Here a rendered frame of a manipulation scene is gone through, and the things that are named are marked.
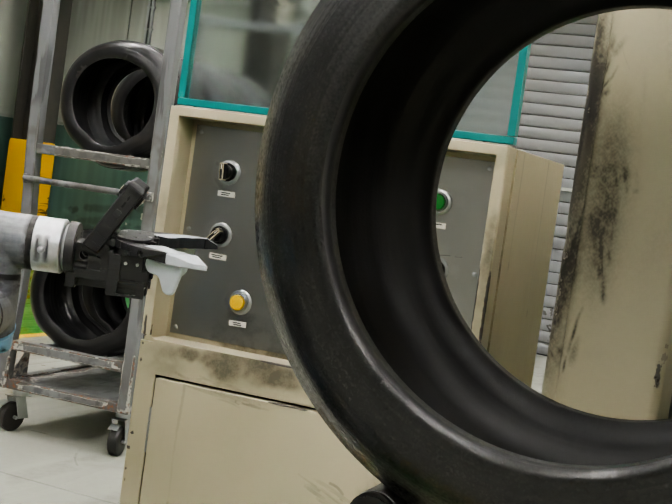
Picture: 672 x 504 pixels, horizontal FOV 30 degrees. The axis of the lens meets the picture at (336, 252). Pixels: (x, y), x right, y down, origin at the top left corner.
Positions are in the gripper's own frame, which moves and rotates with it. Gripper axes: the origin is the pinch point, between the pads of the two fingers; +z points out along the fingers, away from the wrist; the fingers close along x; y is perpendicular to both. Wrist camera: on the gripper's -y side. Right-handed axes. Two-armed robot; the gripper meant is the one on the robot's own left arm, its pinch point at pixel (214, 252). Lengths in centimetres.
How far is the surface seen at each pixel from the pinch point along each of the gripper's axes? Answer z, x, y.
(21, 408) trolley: -93, -323, 142
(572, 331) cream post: 42, 35, -4
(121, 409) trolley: -49, -299, 128
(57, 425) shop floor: -81, -343, 154
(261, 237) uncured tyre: 8, 61, -14
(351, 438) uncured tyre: 18, 68, 0
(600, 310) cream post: 45, 36, -7
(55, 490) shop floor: -61, -241, 141
